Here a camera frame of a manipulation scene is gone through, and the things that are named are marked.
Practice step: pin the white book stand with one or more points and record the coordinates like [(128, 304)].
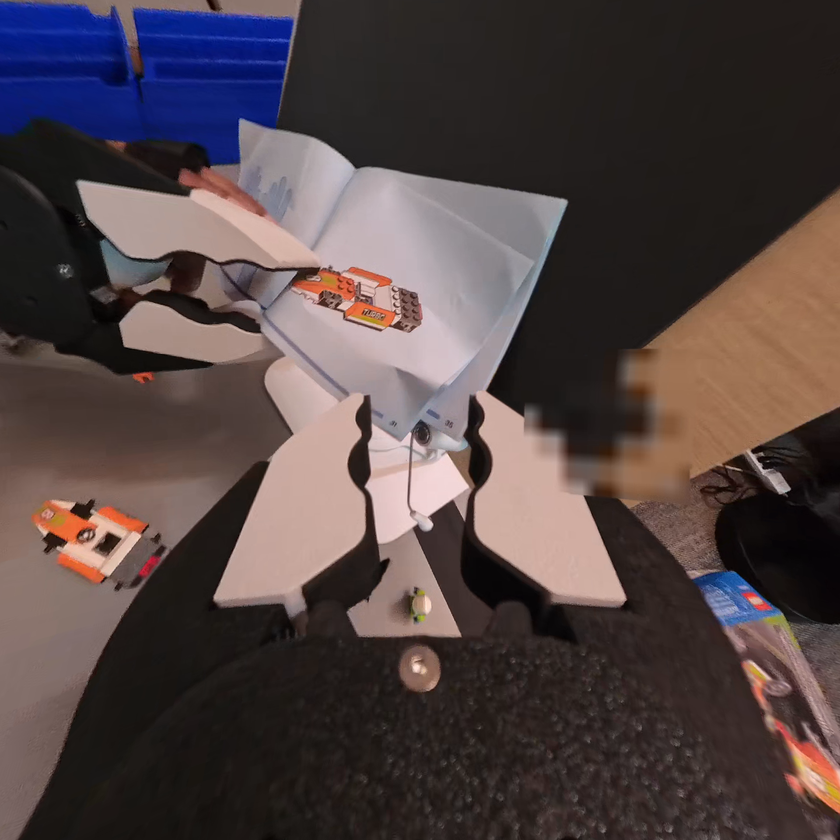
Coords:
[(394, 499)]

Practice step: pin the white power strip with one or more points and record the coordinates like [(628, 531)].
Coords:
[(768, 475)]

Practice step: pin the green minifigure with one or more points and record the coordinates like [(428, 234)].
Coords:
[(419, 605)]

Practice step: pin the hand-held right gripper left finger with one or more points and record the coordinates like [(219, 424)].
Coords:
[(295, 525)]

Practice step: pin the person's left hand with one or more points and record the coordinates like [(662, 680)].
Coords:
[(223, 190)]

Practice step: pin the blue storage bin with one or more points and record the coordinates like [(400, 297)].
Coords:
[(197, 79)]

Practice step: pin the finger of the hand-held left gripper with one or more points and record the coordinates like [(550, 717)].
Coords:
[(197, 335), (184, 223)]

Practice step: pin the blue cardboard box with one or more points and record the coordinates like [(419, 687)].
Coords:
[(775, 683)]

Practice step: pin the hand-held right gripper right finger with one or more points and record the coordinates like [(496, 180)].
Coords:
[(551, 525)]

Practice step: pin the orange white lego car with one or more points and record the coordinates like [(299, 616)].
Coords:
[(99, 538)]

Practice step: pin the instruction booklet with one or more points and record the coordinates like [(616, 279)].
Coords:
[(446, 250)]

